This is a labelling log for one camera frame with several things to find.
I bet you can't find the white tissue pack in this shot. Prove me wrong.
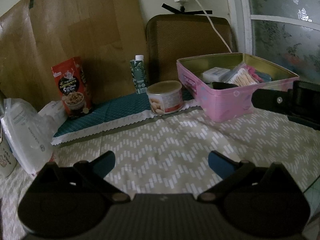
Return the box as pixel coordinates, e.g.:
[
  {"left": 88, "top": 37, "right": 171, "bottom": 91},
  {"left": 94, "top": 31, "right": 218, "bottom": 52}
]
[{"left": 202, "top": 67, "right": 230, "bottom": 83}]

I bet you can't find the cotton swab bag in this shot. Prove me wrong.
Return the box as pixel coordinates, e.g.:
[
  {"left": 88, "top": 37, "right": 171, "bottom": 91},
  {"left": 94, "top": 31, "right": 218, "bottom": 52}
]
[{"left": 222, "top": 62, "right": 259, "bottom": 87}]

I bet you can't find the bagged white paper cup stack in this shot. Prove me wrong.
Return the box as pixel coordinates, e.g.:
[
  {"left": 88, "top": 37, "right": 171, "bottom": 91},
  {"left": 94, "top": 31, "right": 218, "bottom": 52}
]
[{"left": 1, "top": 98, "right": 53, "bottom": 176}]

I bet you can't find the pink knitted sock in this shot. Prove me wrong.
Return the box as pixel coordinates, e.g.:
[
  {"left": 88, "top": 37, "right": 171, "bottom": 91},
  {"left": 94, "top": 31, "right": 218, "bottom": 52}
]
[{"left": 246, "top": 65, "right": 264, "bottom": 83}]

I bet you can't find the blue sponge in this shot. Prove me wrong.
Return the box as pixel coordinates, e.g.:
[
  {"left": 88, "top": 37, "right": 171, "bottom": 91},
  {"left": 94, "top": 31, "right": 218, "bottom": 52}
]
[{"left": 256, "top": 71, "right": 273, "bottom": 82}]

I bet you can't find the white toothpaste box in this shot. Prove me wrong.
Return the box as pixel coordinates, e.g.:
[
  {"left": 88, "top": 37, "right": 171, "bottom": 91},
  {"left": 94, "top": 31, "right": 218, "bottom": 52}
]
[{"left": 39, "top": 101, "right": 67, "bottom": 134}]

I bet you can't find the pink tin box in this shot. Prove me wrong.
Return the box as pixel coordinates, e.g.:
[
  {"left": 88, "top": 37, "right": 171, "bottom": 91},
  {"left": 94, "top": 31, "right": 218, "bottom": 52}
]
[{"left": 176, "top": 53, "right": 299, "bottom": 122}]

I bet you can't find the round nut can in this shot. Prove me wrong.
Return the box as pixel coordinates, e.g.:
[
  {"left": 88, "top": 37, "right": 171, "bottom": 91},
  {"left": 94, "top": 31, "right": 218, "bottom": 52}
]
[{"left": 146, "top": 80, "right": 184, "bottom": 115}]

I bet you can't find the patterned beige tablecloth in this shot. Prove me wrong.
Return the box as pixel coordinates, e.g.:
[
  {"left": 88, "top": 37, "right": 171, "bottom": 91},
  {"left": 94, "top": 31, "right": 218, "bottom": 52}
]
[{"left": 0, "top": 104, "right": 320, "bottom": 240}]

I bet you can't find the teal quilted mat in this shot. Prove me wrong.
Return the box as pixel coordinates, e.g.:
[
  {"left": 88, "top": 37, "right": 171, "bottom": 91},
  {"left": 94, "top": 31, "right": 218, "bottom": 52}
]
[{"left": 51, "top": 89, "right": 201, "bottom": 145}]

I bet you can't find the brown chair back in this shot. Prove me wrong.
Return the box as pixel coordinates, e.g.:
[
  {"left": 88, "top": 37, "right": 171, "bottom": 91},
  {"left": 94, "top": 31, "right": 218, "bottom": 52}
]
[{"left": 146, "top": 14, "right": 237, "bottom": 85}]

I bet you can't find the green drink carton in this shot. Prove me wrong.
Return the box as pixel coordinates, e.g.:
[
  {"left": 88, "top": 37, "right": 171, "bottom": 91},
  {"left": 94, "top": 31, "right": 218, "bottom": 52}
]
[{"left": 130, "top": 55, "right": 148, "bottom": 94}]

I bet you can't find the white enamel mug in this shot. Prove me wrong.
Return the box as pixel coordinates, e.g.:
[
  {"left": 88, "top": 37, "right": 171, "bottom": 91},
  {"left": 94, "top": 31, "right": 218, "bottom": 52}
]
[{"left": 0, "top": 137, "right": 17, "bottom": 177}]

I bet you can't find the frosted floral glass door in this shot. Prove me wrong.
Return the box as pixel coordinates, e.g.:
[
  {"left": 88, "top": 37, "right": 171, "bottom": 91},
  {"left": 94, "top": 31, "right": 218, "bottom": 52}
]
[{"left": 228, "top": 0, "right": 319, "bottom": 83}]

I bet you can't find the red snack box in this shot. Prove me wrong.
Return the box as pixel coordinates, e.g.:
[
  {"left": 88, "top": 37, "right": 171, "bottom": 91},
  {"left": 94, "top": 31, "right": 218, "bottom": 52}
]
[{"left": 52, "top": 57, "right": 91, "bottom": 116}]

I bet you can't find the brown cardboard backdrop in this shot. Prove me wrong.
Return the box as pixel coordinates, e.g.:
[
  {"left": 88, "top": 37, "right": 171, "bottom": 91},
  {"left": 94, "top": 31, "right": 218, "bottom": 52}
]
[{"left": 1, "top": 0, "right": 148, "bottom": 109}]

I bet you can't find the white power cable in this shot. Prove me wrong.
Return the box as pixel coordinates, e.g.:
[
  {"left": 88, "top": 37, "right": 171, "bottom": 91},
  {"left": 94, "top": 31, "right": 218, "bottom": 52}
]
[{"left": 179, "top": 0, "right": 233, "bottom": 54}]

